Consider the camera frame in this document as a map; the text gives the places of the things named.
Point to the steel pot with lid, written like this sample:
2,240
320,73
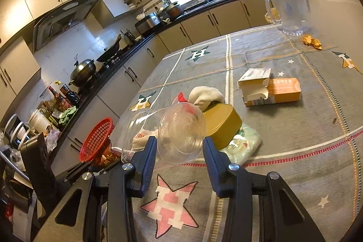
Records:
173,10

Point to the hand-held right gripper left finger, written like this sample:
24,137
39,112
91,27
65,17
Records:
149,162

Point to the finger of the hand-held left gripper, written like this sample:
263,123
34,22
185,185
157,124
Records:
71,174

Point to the clear glass pitcher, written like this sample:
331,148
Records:
292,15

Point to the black kitchen countertop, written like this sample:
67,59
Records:
141,40

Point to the range hood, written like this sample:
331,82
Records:
62,21

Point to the white cloth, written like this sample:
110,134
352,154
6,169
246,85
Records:
205,96

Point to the beige lower cabinets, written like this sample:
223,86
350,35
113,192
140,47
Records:
170,38

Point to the red plastic basket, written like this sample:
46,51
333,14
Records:
95,140

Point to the black wok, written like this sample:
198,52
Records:
110,52

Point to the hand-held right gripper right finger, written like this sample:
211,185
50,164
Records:
211,165

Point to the black kettle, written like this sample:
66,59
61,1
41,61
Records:
129,37

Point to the steel lidded wok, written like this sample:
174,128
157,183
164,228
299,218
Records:
82,72

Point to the grey star-print tablecloth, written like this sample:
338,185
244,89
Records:
283,140

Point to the white electric cooker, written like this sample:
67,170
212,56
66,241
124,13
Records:
39,121

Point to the white plastic bag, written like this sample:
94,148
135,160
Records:
141,137

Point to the yellow round tin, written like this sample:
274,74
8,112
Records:
224,124

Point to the green tissue packet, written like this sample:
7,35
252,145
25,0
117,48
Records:
244,145

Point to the orange medicine box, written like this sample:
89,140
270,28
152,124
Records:
280,91

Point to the group of sauce bottles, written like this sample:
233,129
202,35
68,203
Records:
62,97

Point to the red printed gift box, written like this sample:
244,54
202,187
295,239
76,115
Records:
106,158

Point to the golden crumpled wrappers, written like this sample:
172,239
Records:
312,41

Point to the silver rice cooker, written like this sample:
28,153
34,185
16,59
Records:
147,23

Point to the red plastic wrapper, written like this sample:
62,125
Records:
180,97

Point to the green rag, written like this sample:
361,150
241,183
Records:
67,115

